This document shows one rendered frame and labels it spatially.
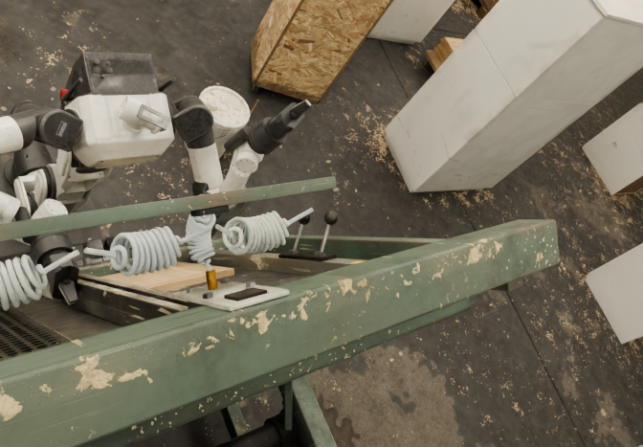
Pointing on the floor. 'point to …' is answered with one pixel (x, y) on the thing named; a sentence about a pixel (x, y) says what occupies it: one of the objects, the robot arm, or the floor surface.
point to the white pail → (226, 113)
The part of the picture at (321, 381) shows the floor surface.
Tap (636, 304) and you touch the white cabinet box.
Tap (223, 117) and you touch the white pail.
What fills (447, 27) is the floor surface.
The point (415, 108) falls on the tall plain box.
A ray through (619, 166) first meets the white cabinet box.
